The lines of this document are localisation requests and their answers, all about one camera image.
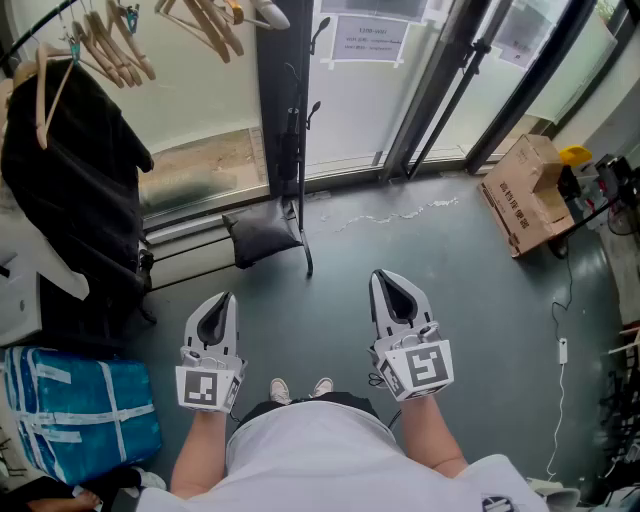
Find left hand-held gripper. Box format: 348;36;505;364
174;292;249;415

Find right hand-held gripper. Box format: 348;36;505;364
367;269;455;403

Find black stand pole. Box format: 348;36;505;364
547;191;640;261
281;16;332;279

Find person's left forearm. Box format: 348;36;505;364
169;408;239;501

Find person's right forearm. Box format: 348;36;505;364
398;393;470;480

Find black garment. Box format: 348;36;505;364
0;58;155;346

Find person's left shoe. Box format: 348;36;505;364
269;377;293;406

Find person's black shorts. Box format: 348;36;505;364
238;391;382;427

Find black sandbag weight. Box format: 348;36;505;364
221;196;305;271

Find blue wrapped package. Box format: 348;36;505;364
2;346;164;487

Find cardboard box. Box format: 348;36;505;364
476;133;577;259

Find person's white shirt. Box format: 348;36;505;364
138;398;551;512

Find white cabinet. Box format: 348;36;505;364
0;209;92;347

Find yellow helmet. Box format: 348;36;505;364
556;144;594;167

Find white paper sign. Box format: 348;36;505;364
331;13;406;65

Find black tripod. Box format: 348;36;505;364
404;37;494;181

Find row of wooden hangers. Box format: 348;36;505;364
0;0;247;151

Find grey printed sheet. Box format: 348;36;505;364
491;0;552;69

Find teal clip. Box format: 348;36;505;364
121;2;143;35
63;33;83;66

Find white plastic hanger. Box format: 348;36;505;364
248;0;292;31

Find black cable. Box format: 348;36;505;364
550;248;575;342

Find white cable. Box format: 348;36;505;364
543;362;567;482

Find curved clothes rail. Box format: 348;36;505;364
0;0;79;69

